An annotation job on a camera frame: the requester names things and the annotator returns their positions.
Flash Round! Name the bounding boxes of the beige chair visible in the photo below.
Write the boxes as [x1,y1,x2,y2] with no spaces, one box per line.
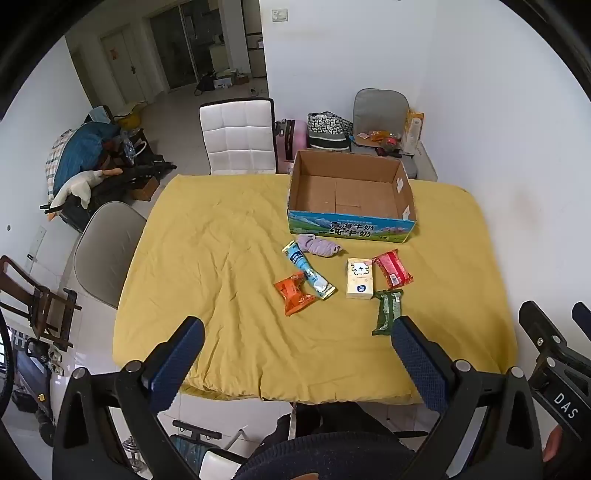
[73,202,148,309]

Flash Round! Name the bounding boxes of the cream tissue pack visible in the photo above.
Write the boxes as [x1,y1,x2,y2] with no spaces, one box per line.
[345,257,376,300]

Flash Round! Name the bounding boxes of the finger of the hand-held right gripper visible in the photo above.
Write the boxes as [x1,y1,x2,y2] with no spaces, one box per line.
[571,302,591,339]
[518,300,568,367]

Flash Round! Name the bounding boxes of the green snack packet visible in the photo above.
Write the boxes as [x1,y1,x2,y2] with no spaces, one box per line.
[372,289,404,336]

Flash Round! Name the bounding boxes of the purple sock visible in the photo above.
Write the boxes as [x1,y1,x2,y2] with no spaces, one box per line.
[297,233,345,258]

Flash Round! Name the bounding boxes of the patterned tote bag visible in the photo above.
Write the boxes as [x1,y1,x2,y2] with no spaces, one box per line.
[307,111,355,151]

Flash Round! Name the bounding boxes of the cream wooden door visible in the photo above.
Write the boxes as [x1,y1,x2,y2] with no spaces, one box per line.
[100,25,155,103]

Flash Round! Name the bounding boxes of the black floor bag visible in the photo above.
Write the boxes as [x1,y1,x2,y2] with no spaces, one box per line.
[195,70,218,97]

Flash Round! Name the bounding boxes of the blue cloth pile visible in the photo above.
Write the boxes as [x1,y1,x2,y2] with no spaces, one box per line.
[52,122,122,195]

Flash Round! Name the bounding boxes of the black folded stroller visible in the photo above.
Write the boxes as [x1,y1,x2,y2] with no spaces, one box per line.
[40,156,178,232]

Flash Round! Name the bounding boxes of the person's right hand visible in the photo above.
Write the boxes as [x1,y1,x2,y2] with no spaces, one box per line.
[542,424,565,463]

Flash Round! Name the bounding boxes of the red snack packet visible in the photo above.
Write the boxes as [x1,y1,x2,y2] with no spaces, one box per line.
[372,249,414,291]

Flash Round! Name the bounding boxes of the yellow table cloth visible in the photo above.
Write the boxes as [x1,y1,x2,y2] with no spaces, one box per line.
[112,173,519,406]

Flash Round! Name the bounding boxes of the person's dark trousers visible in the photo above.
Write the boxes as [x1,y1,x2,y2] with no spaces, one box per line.
[240,401,419,480]

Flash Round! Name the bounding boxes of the small brown floor box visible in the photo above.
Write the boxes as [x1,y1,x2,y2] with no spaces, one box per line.
[131,177,160,202]

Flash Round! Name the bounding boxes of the orange snack packet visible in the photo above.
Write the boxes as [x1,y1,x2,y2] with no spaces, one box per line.
[274,271,317,317]

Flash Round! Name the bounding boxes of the white goose plush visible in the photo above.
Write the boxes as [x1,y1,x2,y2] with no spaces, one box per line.
[48,168,124,216]

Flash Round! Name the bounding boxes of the pink suitcase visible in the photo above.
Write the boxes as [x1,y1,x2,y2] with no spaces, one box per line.
[274,119,308,175]

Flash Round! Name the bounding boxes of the cardboard box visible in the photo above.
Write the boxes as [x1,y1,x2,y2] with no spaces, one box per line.
[287,149,418,244]

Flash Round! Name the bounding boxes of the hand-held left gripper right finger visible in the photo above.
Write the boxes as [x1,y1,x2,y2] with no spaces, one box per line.
[391,316,544,480]

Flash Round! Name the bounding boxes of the grey cushioned armchair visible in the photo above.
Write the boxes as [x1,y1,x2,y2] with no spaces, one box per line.
[349,88,420,180]

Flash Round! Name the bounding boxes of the blue white tube packet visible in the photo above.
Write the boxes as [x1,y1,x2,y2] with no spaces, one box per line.
[281,241,337,301]

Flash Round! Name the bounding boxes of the plaid cloth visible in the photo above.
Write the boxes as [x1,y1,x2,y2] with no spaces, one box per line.
[45,128,75,191]

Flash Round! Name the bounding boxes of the dark wooden chair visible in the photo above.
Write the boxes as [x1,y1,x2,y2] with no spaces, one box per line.
[0,255,83,352]

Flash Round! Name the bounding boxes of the yellow white paper bag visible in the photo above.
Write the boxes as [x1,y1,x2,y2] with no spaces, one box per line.
[400,108,426,156]

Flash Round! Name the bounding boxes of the white quilted chair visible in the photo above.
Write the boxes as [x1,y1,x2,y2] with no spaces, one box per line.
[199,98,278,176]

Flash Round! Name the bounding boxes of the red green small toy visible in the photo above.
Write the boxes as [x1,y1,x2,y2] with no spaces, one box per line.
[376,135,402,158]

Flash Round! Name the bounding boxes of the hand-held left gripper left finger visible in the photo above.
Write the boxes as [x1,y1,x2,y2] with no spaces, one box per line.
[53,316,205,480]

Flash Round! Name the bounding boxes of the glass sliding door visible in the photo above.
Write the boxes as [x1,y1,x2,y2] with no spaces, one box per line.
[147,0,218,90]

